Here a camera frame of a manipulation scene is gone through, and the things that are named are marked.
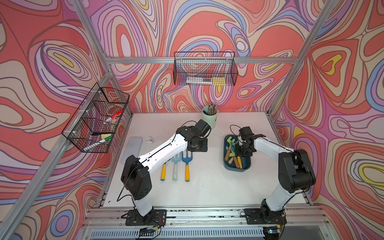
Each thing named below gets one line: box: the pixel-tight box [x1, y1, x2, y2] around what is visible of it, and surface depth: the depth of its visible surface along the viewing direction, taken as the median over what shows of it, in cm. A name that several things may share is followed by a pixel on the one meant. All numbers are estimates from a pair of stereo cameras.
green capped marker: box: [98, 135, 113, 143], surface depth 73 cm
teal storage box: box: [223, 134, 252, 172], surface depth 92 cm
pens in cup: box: [202, 102, 217, 116], surface depth 103 cm
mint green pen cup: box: [201, 105, 218, 130], surface depth 104 cm
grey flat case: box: [121, 136, 143, 165], surface depth 101 cm
